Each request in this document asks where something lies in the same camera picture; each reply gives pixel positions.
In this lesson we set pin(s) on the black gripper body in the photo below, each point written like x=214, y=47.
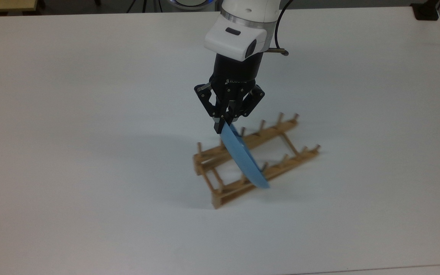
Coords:
x=235, y=76

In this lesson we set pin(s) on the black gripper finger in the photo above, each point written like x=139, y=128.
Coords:
x=251, y=100
x=208, y=101

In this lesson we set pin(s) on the blue plate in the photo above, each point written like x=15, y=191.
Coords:
x=245, y=156

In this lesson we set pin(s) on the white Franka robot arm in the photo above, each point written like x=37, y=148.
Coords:
x=239, y=38

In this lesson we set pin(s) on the wooden plate rack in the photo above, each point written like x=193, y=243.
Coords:
x=201, y=162

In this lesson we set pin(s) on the black tripod legs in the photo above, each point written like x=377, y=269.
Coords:
x=144, y=4

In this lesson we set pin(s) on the light wood desk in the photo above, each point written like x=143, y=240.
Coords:
x=2, y=4

